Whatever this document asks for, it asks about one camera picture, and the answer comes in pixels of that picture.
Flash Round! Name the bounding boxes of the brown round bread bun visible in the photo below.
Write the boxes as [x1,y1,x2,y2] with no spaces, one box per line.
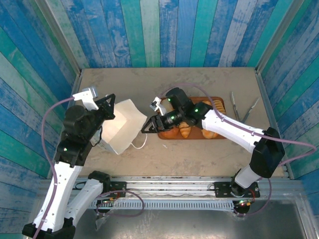
[159,126,180,139]

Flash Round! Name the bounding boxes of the golden croissant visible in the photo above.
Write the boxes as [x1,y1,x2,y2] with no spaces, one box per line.
[178,121,192,139]

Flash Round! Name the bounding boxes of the white printed paper bag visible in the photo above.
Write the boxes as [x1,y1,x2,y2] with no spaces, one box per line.
[92,99,148,155]

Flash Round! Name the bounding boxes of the scalloped ridged pastry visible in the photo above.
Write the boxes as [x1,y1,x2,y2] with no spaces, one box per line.
[212,99,226,115]

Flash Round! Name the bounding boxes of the metal tongs white tips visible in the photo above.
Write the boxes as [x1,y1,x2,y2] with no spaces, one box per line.
[230,91,260,124]

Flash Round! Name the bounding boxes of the clear plastic bag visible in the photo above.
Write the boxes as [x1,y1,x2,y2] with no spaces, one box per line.
[94,211,110,231]

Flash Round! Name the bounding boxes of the brown plastic tray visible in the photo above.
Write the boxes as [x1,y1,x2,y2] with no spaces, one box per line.
[158,96,227,140]

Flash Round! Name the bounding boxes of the steel floor sheet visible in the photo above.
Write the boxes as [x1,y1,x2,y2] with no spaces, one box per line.
[72,201,309,239]

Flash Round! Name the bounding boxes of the purple cable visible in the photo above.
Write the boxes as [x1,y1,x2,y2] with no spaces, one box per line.
[31,97,75,239]
[95,190,146,218]
[158,83,318,217]

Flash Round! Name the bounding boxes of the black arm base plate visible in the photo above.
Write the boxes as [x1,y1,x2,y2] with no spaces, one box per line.
[213,181,261,199]
[109,181,128,199]

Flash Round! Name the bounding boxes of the white slotted cable duct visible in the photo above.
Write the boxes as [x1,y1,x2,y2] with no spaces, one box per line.
[90,199,236,212]

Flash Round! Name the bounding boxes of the aluminium frame post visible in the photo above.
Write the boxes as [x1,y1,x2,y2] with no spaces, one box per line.
[34,0,82,75]
[256,0,307,73]

